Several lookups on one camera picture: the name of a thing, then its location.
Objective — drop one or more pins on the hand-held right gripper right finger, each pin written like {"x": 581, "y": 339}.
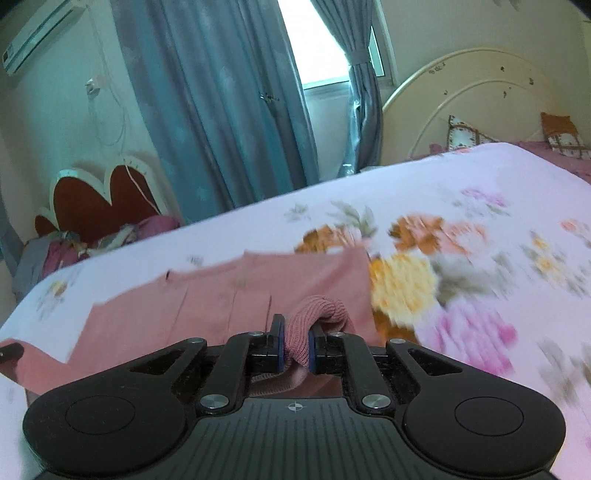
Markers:
{"x": 312, "y": 353}

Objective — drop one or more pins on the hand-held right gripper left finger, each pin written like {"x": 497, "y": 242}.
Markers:
{"x": 278, "y": 344}

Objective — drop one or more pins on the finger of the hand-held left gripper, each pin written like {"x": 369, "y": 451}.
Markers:
{"x": 11, "y": 353}

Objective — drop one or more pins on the pink sweater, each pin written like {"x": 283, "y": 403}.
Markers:
{"x": 207, "y": 300}

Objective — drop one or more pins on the pile of clothes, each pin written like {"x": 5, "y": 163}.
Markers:
{"x": 60, "y": 254}

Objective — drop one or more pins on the grey side window curtain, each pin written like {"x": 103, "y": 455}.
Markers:
{"x": 8, "y": 240}

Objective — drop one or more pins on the purple pillow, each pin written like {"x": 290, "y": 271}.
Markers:
{"x": 159, "y": 226}

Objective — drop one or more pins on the red scalloped headboard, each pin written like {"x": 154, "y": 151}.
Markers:
{"x": 92, "y": 198}

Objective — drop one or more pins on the floral bed sheet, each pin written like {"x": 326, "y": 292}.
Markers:
{"x": 461, "y": 230}

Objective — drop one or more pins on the tied blue-grey curtain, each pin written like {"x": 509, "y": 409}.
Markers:
{"x": 364, "y": 115}

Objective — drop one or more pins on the wide blue-grey curtain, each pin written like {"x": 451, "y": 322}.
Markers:
{"x": 221, "y": 92}

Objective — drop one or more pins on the patterned square pillow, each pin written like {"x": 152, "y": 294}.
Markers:
{"x": 466, "y": 134}

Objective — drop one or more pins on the bright window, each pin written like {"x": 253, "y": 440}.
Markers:
{"x": 314, "y": 55}

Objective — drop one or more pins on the cream round headboard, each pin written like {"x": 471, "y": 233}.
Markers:
{"x": 485, "y": 101}

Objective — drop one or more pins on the white air conditioner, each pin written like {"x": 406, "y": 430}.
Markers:
{"x": 37, "y": 39}

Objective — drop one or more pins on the orange patterned pillow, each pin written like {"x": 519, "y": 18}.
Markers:
{"x": 561, "y": 131}

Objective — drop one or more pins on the wall socket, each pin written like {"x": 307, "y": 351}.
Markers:
{"x": 94, "y": 86}

